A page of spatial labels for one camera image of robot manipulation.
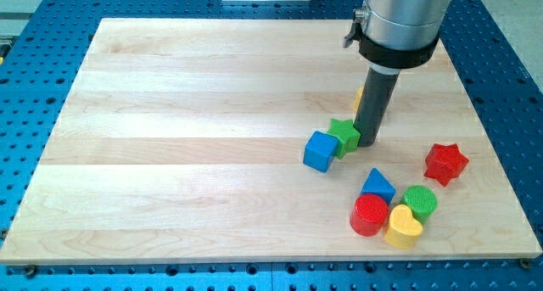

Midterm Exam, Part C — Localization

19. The green cylinder block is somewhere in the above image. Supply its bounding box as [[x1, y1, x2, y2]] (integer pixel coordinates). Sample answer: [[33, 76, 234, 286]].
[[401, 185, 438, 225]]

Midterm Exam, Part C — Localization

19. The blue triangle block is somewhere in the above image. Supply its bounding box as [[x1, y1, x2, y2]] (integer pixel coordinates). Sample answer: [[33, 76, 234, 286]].
[[361, 168, 396, 204]]

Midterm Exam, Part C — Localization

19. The yellow heart block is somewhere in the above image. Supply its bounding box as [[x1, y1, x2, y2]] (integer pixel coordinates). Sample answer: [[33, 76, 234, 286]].
[[383, 204, 423, 249]]

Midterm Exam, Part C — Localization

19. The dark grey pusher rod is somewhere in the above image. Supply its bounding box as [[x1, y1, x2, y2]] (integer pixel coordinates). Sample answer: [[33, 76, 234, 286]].
[[353, 65, 400, 147]]

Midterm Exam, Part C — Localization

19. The yellow block behind rod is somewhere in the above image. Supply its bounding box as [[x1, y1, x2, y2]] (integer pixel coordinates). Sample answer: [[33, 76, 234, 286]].
[[353, 87, 364, 115]]

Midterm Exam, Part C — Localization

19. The red star block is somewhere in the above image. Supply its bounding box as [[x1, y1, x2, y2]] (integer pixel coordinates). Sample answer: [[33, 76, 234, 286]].
[[424, 143, 469, 187]]

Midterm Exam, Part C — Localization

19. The red cylinder block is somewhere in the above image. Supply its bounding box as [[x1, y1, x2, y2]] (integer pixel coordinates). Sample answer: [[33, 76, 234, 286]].
[[350, 193, 389, 237]]

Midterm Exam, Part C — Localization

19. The blue perforated metal table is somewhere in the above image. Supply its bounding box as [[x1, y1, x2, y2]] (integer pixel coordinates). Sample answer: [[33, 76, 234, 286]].
[[1, 0, 542, 290]]

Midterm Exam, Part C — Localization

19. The blue cube block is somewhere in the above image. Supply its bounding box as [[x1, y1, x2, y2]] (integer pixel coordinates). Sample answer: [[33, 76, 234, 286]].
[[303, 132, 339, 173]]

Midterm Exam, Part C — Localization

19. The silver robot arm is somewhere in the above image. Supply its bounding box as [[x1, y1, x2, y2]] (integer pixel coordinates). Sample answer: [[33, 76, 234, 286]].
[[343, 0, 451, 76]]

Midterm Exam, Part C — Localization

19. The green star block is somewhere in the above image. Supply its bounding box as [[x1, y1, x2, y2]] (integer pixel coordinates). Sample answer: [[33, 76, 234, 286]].
[[327, 119, 361, 159]]

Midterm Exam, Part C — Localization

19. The light wooden board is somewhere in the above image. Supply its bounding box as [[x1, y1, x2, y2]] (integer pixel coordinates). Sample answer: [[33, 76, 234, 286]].
[[1, 19, 541, 265]]

